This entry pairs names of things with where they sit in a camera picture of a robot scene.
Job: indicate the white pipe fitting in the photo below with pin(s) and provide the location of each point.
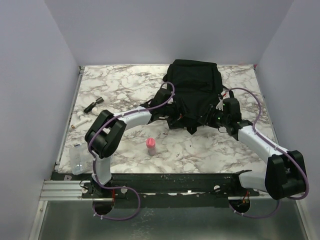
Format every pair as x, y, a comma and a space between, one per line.
79, 118

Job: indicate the aluminium frame rail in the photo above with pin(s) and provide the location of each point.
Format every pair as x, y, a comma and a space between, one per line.
60, 190

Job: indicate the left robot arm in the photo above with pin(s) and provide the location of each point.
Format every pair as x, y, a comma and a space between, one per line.
105, 134

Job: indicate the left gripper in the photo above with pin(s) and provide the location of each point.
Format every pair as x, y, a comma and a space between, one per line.
173, 122

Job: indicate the black backpack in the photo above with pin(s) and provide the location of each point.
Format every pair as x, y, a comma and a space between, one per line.
199, 83

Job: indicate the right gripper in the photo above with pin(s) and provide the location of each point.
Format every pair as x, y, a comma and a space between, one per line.
208, 119

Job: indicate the clear plastic box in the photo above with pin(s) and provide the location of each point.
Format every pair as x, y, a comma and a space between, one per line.
81, 161

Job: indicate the black mounting rail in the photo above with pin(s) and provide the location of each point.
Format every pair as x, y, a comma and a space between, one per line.
163, 190

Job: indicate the black cylinder tool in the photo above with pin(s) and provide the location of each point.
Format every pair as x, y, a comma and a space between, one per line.
93, 104

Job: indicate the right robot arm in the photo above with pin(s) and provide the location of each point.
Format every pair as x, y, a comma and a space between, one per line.
285, 174

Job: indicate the pink lidded bottle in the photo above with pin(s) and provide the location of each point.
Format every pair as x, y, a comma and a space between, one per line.
151, 146

